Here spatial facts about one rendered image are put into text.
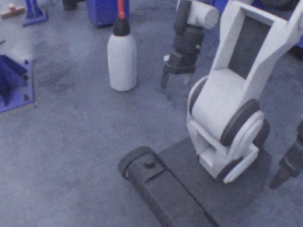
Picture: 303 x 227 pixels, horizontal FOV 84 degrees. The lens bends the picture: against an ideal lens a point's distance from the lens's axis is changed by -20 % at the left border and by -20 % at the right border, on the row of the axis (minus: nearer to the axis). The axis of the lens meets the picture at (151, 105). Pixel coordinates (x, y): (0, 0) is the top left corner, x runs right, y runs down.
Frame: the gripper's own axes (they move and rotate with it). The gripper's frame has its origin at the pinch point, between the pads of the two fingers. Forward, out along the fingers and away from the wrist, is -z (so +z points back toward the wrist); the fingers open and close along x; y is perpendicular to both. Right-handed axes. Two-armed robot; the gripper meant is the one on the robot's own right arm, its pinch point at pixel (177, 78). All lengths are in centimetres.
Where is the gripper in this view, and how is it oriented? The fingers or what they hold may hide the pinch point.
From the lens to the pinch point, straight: 69.6
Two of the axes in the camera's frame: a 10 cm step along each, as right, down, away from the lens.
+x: -8.0, 2.0, -5.6
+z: 2.0, -8.0, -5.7
